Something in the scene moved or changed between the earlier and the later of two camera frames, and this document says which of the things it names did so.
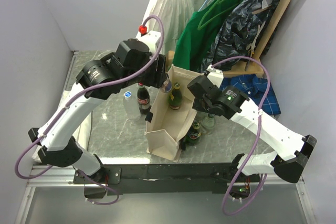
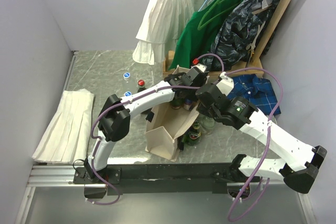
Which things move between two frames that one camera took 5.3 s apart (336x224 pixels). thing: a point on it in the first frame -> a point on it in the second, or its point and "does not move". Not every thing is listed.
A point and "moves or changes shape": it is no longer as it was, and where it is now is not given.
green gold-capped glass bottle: x=175 y=97 does not move
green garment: x=197 y=34 does not move
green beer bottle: x=193 y=138 does not move
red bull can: x=166 y=86 moves or changes shape
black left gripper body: x=154 y=77 -> x=192 y=95
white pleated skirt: x=175 y=6 does not move
